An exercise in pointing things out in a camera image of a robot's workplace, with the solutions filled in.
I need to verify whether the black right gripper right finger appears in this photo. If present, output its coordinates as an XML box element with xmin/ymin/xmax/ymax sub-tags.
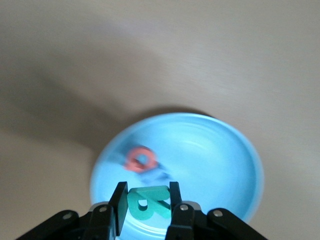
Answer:
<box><xmin>166</xmin><ymin>181</ymin><xmax>198</xmax><ymax>240</ymax></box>

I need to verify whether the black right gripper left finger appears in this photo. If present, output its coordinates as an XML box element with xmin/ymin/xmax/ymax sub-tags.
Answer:
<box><xmin>87</xmin><ymin>181</ymin><xmax>129</xmax><ymax>240</ymax></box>

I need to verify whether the teal foam letter R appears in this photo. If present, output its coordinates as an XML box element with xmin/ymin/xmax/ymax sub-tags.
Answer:
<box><xmin>126</xmin><ymin>186</ymin><xmax>173</xmax><ymax>221</ymax></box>

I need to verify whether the blue foam letter W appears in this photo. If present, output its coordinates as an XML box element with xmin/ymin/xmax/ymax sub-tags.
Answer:
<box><xmin>136</xmin><ymin>162</ymin><xmax>173</xmax><ymax>184</ymax></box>

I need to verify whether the red foam letter Q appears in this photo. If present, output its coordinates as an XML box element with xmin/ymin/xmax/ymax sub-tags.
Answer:
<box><xmin>124</xmin><ymin>146</ymin><xmax>159</xmax><ymax>173</ymax></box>

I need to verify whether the blue plate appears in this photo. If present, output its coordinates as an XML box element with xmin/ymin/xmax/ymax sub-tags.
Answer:
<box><xmin>89</xmin><ymin>112</ymin><xmax>265</xmax><ymax>240</ymax></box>

